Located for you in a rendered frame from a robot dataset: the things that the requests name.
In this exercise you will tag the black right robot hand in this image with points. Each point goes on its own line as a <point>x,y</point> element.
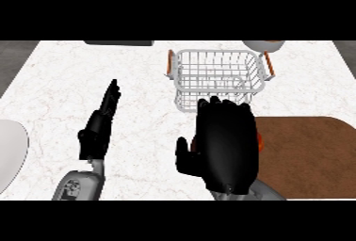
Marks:
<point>226,147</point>

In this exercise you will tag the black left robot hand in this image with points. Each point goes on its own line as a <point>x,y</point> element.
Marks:
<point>96,131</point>

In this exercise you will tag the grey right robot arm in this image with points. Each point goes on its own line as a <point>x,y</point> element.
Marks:
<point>253,193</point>

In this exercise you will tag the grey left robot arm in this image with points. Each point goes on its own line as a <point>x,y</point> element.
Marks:
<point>80,183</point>

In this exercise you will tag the orange cupcake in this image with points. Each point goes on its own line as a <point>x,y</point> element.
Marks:
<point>259,142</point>

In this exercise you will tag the brown wooden cutting board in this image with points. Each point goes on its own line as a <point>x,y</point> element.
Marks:
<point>306,157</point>

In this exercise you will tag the white round plate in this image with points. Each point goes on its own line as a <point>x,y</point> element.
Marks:
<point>12,157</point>

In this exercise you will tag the dark grey flat appliance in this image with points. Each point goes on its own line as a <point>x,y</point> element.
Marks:
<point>119,42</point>

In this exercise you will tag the pale grey round bowl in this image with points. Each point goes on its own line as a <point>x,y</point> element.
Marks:
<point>263,45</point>

